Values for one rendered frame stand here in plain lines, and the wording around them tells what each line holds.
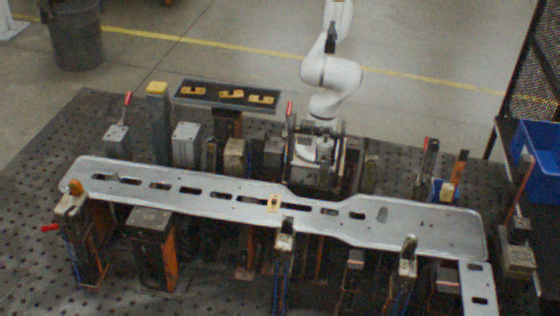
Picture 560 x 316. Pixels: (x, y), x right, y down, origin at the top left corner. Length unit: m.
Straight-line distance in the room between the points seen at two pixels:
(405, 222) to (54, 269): 1.20
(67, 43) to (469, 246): 3.44
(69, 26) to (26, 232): 2.40
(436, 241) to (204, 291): 0.77
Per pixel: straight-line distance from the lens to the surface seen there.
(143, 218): 1.62
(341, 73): 1.95
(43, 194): 2.28
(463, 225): 1.75
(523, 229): 1.70
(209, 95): 1.87
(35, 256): 2.05
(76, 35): 4.31
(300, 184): 1.81
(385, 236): 1.63
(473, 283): 1.60
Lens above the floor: 2.17
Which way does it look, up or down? 39 degrees down
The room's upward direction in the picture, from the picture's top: 4 degrees clockwise
